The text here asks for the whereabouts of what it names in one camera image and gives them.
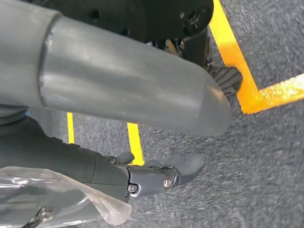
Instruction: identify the clear plastic film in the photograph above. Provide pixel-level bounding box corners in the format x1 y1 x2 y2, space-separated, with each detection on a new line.
0 166 132 228

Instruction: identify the black robot right foot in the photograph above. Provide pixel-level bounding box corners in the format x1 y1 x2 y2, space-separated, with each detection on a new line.
207 65 243 99

